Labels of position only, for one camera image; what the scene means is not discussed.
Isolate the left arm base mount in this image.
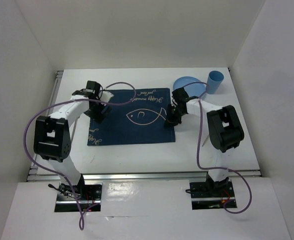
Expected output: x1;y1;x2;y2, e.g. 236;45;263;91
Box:
48;183;102;213

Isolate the purple cable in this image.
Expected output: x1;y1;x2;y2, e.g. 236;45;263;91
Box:
23;81;137;231
176;83;252;215

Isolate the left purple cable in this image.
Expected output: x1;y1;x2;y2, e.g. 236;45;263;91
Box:
23;81;137;231

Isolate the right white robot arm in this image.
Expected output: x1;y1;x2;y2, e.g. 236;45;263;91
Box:
164;87;244;196

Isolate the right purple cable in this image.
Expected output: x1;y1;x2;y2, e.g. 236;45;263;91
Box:
176;83;252;215

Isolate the light blue plate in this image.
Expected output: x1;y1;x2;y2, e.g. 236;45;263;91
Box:
172;76;206;97

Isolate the dark blue fish placemat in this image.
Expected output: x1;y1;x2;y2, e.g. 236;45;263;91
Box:
87;88;176;146

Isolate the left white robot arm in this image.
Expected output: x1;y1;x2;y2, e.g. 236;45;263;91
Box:
33;81;114;200

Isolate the light blue cup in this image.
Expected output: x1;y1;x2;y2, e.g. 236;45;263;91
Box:
206;70;224;95

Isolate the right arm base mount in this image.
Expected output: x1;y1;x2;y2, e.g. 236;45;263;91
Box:
185;180;237;210

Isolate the silver fork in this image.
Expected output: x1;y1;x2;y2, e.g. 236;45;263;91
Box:
71;119;78;142

